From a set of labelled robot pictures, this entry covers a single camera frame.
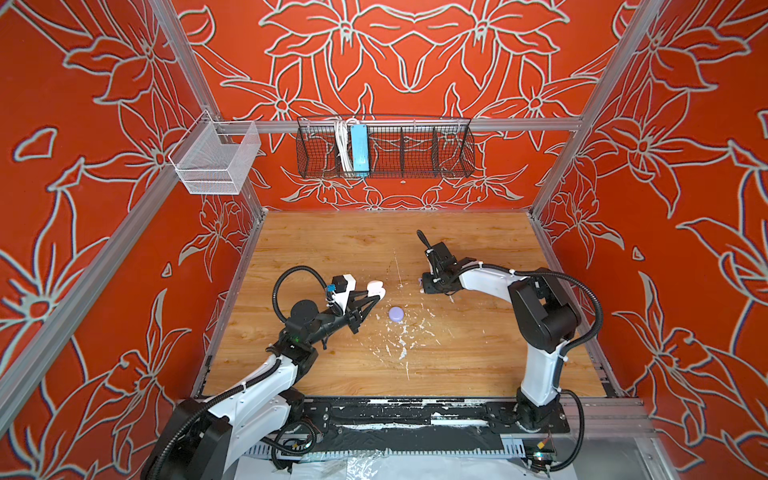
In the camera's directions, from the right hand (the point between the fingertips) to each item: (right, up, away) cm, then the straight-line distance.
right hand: (424, 282), depth 98 cm
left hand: (-16, 0, -25) cm, 29 cm away
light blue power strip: (-21, +43, -8) cm, 48 cm away
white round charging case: (-16, +2, -24) cm, 29 cm away
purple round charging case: (-10, -9, -8) cm, 15 cm away
